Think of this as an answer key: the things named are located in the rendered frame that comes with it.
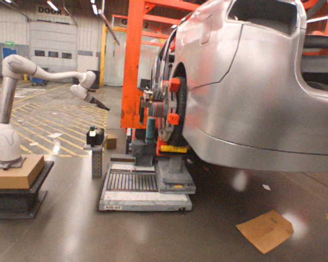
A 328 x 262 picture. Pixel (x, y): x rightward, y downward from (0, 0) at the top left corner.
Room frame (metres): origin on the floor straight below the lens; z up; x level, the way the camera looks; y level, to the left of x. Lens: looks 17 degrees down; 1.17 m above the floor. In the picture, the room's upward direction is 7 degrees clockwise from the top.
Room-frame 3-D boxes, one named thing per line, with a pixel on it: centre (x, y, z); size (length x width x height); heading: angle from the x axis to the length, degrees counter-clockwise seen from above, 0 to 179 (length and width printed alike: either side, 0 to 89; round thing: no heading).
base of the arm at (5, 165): (1.12, 1.15, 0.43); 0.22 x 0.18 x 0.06; 25
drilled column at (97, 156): (1.77, 0.70, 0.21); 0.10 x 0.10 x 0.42; 11
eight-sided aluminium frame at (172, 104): (1.72, 0.01, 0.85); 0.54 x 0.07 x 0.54; 11
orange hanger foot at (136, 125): (2.21, 0.13, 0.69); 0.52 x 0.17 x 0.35; 101
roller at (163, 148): (1.62, -0.12, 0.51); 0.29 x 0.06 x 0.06; 101
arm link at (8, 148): (1.14, 1.17, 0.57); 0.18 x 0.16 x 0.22; 61
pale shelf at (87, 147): (1.74, 0.69, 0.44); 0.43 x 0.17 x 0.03; 11
